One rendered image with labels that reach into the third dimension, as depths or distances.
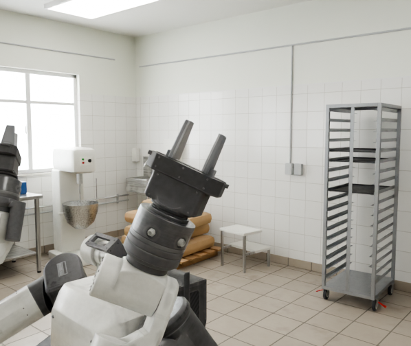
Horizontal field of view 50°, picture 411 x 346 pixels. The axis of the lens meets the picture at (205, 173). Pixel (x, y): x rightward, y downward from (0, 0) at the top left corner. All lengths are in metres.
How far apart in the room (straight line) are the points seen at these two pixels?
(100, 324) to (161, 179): 0.39
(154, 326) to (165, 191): 0.19
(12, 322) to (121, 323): 0.36
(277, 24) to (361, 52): 1.08
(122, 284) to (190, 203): 0.15
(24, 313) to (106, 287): 0.55
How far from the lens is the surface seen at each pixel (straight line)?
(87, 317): 0.97
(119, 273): 0.66
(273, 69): 5.39
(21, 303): 1.19
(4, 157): 1.20
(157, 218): 0.62
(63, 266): 1.19
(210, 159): 0.63
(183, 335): 0.84
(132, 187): 6.51
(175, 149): 0.64
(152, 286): 0.66
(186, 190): 0.63
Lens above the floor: 1.58
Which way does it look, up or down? 5 degrees down
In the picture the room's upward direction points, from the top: straight up
